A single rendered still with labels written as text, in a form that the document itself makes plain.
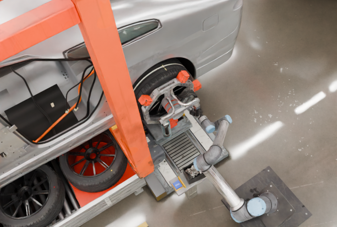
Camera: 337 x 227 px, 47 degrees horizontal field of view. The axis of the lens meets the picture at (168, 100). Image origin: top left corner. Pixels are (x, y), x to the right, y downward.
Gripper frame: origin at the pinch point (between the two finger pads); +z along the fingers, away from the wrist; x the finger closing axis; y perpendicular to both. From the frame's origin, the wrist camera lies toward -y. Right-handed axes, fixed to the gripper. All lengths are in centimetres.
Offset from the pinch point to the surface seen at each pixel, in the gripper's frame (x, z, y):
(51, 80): -60, 91, -90
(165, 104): -1.1, -1.2, -37.2
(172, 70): 30, 12, -43
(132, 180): -79, -28, -44
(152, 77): 18, 14, -58
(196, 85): 24.6, 0.6, -10.4
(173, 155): -64, -15, 18
